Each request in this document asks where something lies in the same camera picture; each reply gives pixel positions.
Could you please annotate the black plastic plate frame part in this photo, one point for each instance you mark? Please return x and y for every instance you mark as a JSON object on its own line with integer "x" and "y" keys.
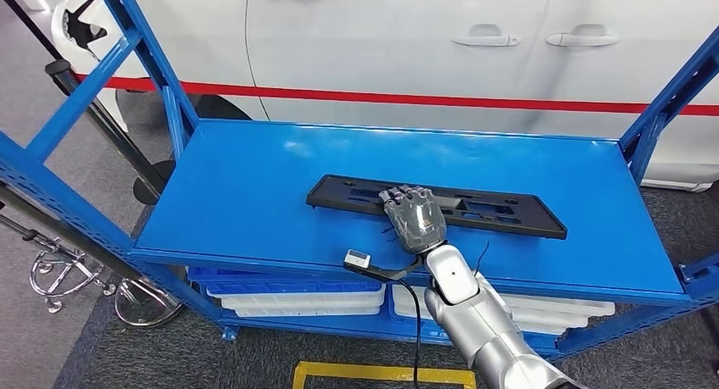
{"x": 517, "y": 218}

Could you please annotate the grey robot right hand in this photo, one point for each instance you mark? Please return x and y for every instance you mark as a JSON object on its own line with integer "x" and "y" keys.
{"x": 415, "y": 218}

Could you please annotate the white plastic crate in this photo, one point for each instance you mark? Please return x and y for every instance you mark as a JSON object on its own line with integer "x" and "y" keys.
{"x": 303, "y": 299}
{"x": 561, "y": 307}
{"x": 550, "y": 320}
{"x": 303, "y": 312}

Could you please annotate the stanchion post with black top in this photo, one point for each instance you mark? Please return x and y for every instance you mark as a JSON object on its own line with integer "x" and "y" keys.
{"x": 107, "y": 122}

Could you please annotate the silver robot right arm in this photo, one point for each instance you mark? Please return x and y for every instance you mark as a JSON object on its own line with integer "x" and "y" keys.
{"x": 483, "y": 325}

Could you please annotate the blue metal shelf rack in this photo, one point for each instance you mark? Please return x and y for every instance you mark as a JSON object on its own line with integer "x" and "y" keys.
{"x": 269, "y": 184}

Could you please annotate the chrome stanchion post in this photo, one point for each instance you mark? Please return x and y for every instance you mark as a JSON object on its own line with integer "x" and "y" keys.
{"x": 149, "y": 305}

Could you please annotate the yellow floor tape square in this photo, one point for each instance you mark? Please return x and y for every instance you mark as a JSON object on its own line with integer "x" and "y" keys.
{"x": 359, "y": 369}

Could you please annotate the white car with red stripe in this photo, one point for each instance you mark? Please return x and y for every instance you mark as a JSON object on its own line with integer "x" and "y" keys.
{"x": 393, "y": 49}

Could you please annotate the blue plastic crate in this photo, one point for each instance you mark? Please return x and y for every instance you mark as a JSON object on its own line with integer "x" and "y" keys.
{"x": 281, "y": 285}
{"x": 401, "y": 326}

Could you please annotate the black stool with chrome base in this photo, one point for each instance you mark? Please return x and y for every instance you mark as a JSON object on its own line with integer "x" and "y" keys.
{"x": 62, "y": 268}

